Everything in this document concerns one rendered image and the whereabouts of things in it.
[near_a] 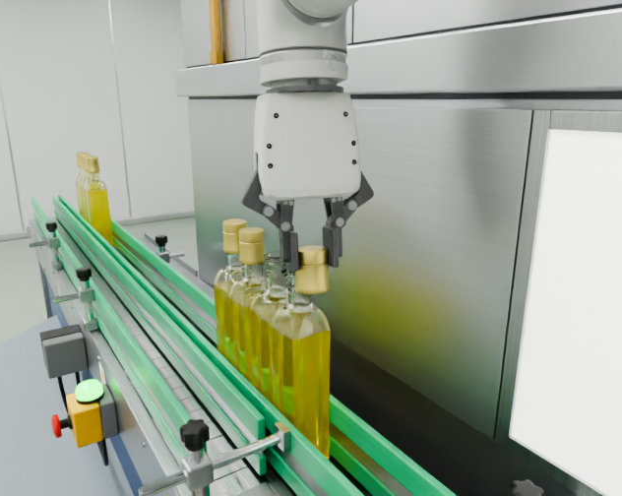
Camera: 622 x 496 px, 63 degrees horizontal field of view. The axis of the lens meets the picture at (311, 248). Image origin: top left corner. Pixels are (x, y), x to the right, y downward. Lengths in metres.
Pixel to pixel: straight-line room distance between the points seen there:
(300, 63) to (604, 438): 0.42
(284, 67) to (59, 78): 6.03
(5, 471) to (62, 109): 5.43
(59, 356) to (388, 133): 0.87
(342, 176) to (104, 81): 6.11
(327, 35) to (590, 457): 0.44
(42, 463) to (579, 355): 1.10
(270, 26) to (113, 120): 6.10
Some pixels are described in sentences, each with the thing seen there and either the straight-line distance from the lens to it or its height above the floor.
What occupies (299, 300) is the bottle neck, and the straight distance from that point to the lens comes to 0.59.
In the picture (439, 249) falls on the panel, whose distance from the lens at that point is 0.58.
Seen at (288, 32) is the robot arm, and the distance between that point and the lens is 0.48.
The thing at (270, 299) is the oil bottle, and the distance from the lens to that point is 0.64.
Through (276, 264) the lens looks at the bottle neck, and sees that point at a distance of 0.63.
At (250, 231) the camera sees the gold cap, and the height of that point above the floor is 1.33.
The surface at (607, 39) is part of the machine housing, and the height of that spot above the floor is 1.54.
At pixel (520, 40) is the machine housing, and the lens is 0.52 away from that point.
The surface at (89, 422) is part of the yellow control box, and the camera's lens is 0.99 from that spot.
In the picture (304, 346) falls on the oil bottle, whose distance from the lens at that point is 0.60.
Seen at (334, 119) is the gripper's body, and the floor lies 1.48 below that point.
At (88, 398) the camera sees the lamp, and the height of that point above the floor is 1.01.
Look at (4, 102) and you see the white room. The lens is 6.41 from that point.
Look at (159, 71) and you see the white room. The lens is 6.72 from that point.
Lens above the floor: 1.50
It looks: 16 degrees down
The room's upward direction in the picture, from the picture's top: straight up
